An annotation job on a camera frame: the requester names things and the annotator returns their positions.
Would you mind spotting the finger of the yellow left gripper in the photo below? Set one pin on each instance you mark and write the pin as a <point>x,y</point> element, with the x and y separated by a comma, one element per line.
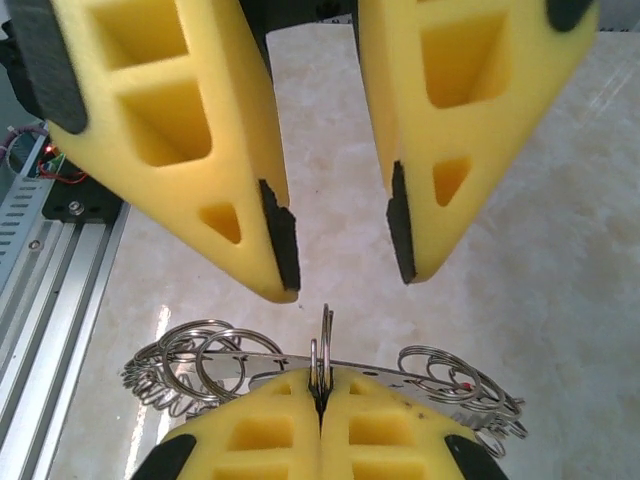
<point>500,125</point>
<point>225,100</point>

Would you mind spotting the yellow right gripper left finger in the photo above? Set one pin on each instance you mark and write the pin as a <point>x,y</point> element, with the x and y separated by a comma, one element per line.
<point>260,440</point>

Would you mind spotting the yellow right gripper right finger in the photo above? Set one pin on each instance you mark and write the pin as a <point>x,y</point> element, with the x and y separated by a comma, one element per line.
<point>395,440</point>

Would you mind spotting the steel keyring disc with rings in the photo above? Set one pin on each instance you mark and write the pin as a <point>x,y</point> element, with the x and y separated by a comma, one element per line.
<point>260,365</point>

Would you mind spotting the small green circuit board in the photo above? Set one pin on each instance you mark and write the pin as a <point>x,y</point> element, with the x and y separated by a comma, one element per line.
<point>52,161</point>

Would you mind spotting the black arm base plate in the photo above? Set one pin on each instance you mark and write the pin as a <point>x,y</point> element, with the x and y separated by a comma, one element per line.
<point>95,200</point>

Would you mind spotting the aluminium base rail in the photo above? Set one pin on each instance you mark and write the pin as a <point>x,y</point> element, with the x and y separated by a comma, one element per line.
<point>55,325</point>

